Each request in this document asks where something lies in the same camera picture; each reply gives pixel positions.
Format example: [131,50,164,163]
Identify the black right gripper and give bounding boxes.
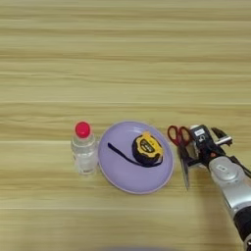
[186,126,234,169]

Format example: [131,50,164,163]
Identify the yellow black tape measure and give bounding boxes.
[107,130,165,169]

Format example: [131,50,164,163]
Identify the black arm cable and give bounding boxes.
[228,155,251,179]

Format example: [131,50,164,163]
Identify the purple round plate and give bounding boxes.
[97,121,176,195]

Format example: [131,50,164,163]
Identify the red handled scissors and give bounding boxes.
[167,125,194,191]

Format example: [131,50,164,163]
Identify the clear bottle red cap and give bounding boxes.
[71,121,100,176]

